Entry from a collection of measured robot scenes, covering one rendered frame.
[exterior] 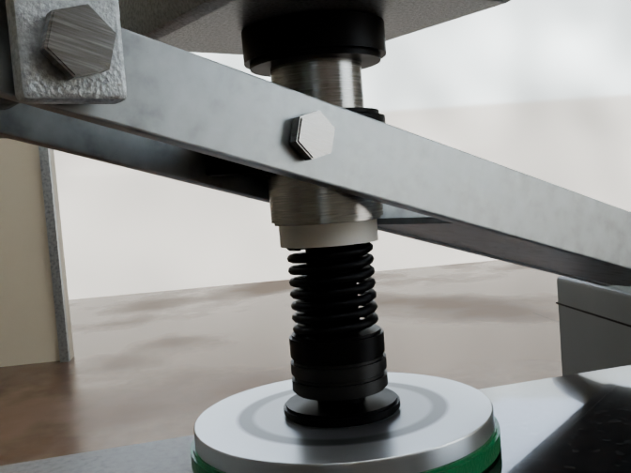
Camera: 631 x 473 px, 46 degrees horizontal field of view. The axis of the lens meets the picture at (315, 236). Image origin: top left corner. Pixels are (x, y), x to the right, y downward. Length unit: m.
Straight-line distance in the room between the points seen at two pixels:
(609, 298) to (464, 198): 1.01
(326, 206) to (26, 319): 5.04
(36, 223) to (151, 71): 5.02
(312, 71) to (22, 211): 4.97
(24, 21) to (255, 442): 0.29
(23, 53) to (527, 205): 0.38
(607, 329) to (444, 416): 1.04
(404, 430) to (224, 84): 0.25
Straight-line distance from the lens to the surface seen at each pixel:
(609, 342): 1.54
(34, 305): 5.46
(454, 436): 0.48
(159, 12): 0.52
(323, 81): 0.50
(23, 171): 5.43
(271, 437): 0.50
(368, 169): 0.47
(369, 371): 0.52
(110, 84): 0.37
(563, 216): 0.62
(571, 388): 0.69
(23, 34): 0.36
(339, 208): 0.49
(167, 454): 0.58
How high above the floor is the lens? 1.03
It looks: 3 degrees down
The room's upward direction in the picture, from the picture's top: 5 degrees counter-clockwise
